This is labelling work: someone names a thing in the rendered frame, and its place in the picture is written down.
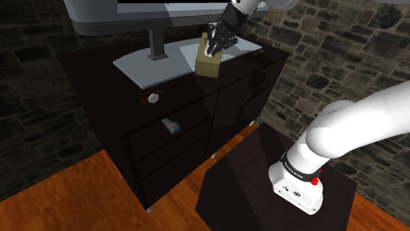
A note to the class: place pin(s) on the dark robot stand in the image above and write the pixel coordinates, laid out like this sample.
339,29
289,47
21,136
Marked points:
256,179

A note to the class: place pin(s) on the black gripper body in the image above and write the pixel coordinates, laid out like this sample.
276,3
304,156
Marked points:
229,20

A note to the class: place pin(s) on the dark wooden chest of drawers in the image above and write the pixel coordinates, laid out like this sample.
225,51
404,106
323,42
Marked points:
179,128

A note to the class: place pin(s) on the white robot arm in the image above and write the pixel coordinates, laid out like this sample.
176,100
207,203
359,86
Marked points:
352,128

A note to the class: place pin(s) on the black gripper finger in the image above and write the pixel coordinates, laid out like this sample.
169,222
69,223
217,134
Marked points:
212,32
224,45

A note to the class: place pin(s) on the red wristwatch with white face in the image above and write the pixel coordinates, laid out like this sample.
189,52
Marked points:
151,97

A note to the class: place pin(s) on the small dark gold object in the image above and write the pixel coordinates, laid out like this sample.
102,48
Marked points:
258,52

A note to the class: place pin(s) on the tan tissue box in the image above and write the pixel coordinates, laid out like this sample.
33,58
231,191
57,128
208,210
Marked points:
209,62

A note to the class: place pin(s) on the small white and blue box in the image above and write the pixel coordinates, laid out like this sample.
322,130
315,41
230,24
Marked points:
171,125

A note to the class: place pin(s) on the grey flat screen monitor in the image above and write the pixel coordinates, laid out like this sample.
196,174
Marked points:
150,67

